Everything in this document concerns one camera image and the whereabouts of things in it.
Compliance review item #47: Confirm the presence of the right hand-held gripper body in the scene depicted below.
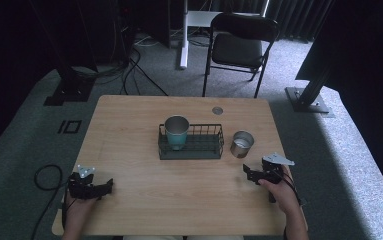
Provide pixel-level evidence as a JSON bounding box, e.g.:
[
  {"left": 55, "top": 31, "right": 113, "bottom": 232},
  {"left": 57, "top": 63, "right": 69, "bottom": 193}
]
[{"left": 260, "top": 152, "right": 296, "bottom": 185}]

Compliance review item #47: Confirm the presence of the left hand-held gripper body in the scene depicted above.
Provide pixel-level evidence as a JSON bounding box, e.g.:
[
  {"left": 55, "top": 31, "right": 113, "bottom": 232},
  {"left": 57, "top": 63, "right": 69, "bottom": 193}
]
[{"left": 67, "top": 164, "right": 99, "bottom": 201}]

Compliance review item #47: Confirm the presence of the dark green wire basket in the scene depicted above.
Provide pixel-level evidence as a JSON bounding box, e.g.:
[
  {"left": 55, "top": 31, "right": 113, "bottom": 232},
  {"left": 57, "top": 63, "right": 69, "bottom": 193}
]
[{"left": 157, "top": 123, "right": 225, "bottom": 161}]

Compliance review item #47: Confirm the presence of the teal metal cup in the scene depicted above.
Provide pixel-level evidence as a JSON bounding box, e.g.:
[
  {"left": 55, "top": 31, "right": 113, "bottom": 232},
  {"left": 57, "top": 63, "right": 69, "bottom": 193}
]
[{"left": 164, "top": 115, "right": 191, "bottom": 151}]

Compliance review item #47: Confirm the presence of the person's right hand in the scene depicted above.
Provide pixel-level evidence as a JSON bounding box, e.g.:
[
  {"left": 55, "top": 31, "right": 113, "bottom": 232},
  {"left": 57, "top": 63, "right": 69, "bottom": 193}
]
[{"left": 258, "top": 165, "right": 303, "bottom": 215}]

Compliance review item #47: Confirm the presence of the person's left hand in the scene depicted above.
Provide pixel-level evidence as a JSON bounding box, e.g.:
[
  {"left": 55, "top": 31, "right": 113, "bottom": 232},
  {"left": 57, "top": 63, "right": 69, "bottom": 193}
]
[{"left": 63, "top": 192, "right": 99, "bottom": 232}]

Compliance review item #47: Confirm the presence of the silver metal cup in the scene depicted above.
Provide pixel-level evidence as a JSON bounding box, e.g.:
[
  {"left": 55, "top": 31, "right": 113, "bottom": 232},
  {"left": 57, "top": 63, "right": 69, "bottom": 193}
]
[{"left": 230, "top": 130, "right": 255, "bottom": 159}]

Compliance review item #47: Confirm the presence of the black metal stand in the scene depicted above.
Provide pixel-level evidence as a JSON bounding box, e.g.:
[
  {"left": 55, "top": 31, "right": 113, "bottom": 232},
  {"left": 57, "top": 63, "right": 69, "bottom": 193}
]
[
  {"left": 284, "top": 63, "right": 336, "bottom": 118},
  {"left": 28, "top": 0, "right": 97, "bottom": 107}
]

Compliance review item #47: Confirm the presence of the black folding chair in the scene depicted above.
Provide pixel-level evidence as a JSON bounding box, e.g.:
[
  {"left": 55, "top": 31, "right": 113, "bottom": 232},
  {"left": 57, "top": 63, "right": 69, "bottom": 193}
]
[{"left": 201, "top": 12, "right": 281, "bottom": 99}]

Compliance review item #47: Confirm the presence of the dark curtain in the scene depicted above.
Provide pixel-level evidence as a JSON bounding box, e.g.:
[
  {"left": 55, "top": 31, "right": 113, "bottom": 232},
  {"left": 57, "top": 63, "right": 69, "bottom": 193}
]
[{"left": 208, "top": 0, "right": 334, "bottom": 43}]

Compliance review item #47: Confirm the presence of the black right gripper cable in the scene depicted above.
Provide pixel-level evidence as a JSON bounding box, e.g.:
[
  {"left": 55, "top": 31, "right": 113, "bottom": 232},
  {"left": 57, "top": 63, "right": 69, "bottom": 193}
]
[{"left": 280, "top": 169, "right": 307, "bottom": 208}]

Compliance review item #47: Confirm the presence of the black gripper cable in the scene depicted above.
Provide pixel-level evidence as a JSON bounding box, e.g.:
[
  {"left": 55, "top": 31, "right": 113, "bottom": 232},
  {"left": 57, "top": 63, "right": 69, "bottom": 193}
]
[
  {"left": 280, "top": 169, "right": 307, "bottom": 208},
  {"left": 30, "top": 164, "right": 77, "bottom": 240}
]

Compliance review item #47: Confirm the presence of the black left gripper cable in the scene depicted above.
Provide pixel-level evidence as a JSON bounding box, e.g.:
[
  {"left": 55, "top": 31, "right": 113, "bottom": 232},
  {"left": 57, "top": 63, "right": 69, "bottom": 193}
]
[{"left": 30, "top": 164, "right": 77, "bottom": 240}]

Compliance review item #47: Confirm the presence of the bundle of black floor cables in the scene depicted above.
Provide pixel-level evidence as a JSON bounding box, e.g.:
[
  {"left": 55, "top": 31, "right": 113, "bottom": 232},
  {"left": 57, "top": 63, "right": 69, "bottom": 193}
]
[{"left": 72, "top": 31, "right": 169, "bottom": 98}]

